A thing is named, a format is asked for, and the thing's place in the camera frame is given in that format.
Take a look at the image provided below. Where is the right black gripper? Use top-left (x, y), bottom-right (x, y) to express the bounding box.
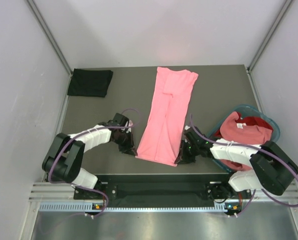
top-left (175, 139), bottom-right (200, 165)

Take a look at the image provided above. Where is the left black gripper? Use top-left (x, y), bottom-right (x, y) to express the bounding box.
top-left (113, 130), bottom-right (137, 156)

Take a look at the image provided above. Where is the pink t shirt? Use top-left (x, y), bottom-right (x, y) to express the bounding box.
top-left (136, 67), bottom-right (199, 167)

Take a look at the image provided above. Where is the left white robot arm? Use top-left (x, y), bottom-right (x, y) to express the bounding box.
top-left (42, 113), bottom-right (137, 198)

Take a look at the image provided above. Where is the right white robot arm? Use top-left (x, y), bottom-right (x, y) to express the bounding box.
top-left (175, 126), bottom-right (298, 198)

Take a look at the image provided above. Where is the pink shirt in basket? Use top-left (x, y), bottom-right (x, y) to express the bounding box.
top-left (218, 111), bottom-right (274, 172)

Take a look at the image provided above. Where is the red shirt in basket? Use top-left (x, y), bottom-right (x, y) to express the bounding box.
top-left (240, 116), bottom-right (273, 130)

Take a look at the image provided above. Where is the teal laundry basket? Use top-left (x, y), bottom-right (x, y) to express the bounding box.
top-left (206, 104), bottom-right (282, 173)

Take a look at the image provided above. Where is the folded black t shirt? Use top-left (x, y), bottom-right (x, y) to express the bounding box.
top-left (67, 68), bottom-right (113, 98)

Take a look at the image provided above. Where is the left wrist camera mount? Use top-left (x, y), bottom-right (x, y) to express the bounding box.
top-left (124, 120), bottom-right (133, 133)

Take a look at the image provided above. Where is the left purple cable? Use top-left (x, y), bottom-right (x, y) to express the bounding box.
top-left (47, 108), bottom-right (143, 216)

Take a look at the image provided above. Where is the purple cable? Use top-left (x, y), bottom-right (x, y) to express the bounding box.
top-left (47, 108), bottom-right (143, 216)
top-left (189, 114), bottom-right (298, 217)

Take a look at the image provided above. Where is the slotted grey cable duct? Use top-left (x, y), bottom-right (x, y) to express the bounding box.
top-left (39, 202), bottom-right (241, 213)

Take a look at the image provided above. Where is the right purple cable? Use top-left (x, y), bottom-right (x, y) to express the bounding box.
top-left (189, 114), bottom-right (298, 217)

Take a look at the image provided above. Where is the aluminium frame rail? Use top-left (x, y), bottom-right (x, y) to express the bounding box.
top-left (29, 182), bottom-right (298, 202)

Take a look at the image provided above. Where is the left aluminium corner post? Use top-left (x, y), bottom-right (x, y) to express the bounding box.
top-left (24, 0), bottom-right (72, 75)

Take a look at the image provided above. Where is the aluminium corner post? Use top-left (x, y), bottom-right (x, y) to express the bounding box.
top-left (247, 0), bottom-right (295, 74)
top-left (24, 0), bottom-right (72, 75)

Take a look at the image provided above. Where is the right aluminium corner post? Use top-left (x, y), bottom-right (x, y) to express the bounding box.
top-left (247, 0), bottom-right (295, 74)

